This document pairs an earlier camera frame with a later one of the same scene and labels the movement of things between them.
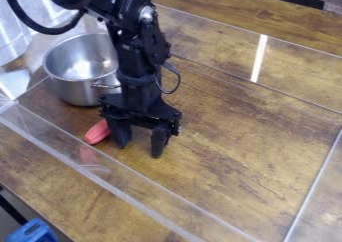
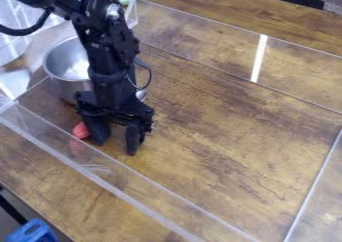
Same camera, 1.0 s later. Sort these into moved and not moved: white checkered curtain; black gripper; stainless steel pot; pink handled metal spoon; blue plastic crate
Moved: black gripper; pink handled metal spoon
Not moved: stainless steel pot; blue plastic crate; white checkered curtain
